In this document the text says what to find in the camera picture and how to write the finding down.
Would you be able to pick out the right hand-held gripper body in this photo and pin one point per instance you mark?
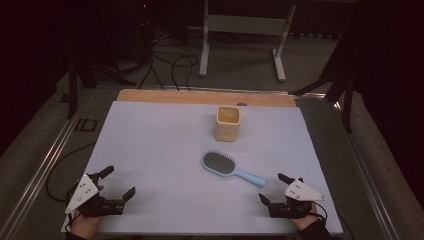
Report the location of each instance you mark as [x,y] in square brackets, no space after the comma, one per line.
[301,191]

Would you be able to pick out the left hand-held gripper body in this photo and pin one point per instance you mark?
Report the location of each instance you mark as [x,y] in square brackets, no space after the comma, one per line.
[81,193]

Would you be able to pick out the light blue hairbrush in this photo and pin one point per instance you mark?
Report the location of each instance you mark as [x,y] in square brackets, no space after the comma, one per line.
[220,164]

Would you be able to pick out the beige square cup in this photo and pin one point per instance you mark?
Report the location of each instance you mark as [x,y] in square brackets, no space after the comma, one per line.
[226,131]

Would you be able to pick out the person's right hand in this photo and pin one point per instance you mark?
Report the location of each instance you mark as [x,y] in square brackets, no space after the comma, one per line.
[305,221]

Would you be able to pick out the person's left hand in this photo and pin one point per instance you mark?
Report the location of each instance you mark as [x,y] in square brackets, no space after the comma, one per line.
[85,227]

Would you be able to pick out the pale blue table sheet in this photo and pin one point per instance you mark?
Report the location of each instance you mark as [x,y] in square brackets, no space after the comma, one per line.
[160,150]

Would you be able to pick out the black tripod stand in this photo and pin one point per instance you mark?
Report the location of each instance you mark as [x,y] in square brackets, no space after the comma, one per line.
[72,100]
[347,110]

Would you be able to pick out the dark curtain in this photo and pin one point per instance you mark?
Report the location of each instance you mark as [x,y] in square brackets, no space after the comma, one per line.
[26,66]
[393,83]

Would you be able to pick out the dark equipment rack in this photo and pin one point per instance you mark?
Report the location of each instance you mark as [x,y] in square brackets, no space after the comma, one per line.
[145,20]

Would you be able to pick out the white metal stand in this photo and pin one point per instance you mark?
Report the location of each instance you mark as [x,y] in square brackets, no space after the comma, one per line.
[245,25]

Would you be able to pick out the aluminium frame rail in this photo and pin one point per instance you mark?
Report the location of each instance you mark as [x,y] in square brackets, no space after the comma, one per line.
[43,170]
[366,176]

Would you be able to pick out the black floor bracket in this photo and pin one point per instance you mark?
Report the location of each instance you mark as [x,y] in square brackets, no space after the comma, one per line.
[77,125]

